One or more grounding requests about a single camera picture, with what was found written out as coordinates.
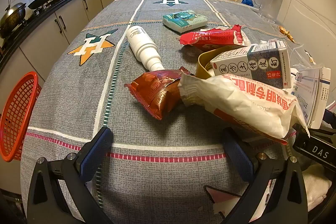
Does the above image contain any white plastic bottle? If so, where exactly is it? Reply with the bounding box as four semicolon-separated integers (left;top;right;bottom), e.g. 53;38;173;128
126;26;165;72

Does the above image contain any white blue-print box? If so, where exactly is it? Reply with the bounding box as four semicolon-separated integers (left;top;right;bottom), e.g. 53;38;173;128
290;67;332;130

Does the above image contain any red plastic basket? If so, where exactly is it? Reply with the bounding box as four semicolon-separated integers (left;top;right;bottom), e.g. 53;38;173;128
0;71;42;163

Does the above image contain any grey printed tablecloth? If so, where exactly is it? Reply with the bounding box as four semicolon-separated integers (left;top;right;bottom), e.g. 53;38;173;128
20;0;336;224

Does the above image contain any clear plastic bag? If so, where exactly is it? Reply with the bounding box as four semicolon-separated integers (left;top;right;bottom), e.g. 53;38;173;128
286;43;326;75

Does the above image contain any row of beige cabinets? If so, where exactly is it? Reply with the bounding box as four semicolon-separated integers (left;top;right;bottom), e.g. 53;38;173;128
0;0;226;109

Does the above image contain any yellow tape roll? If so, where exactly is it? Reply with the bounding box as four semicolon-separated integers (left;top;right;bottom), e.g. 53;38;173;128
196;46;252;80

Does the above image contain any red snack wrapper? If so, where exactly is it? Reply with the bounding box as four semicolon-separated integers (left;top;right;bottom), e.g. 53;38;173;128
176;24;251;52

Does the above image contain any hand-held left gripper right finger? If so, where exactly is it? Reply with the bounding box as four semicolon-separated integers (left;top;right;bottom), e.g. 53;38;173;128
223;127;308;224

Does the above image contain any dark lidded wok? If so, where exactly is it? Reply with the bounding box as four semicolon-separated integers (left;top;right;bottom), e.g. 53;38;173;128
0;0;27;38

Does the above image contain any white cloth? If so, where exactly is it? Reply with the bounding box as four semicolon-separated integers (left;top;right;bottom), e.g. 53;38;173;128
302;164;332;211

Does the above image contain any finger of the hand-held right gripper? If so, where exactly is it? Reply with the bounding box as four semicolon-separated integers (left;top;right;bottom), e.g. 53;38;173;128
293;123;336;138
325;108;336;125

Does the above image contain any white red-print paper bag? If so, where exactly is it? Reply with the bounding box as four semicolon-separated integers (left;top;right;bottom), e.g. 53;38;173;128
178;73;307;145

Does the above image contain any teal tissue pack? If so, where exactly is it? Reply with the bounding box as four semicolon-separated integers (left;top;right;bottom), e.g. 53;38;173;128
162;10;208;33

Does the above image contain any grey white medicine box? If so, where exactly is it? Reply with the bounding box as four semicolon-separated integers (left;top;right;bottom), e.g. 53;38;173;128
210;40;292;89

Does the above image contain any orange candy wrapper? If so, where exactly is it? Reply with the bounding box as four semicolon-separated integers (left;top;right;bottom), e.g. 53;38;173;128
278;26;296;43

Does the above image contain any gas stove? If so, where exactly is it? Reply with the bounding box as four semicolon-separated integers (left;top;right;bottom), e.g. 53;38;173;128
26;0;66;17

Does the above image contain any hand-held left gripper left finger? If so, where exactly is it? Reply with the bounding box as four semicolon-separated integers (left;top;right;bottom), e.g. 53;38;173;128
27;127;114;224

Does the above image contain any brown snack wrapper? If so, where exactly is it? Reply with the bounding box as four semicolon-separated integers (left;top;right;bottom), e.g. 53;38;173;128
124;67;191;121

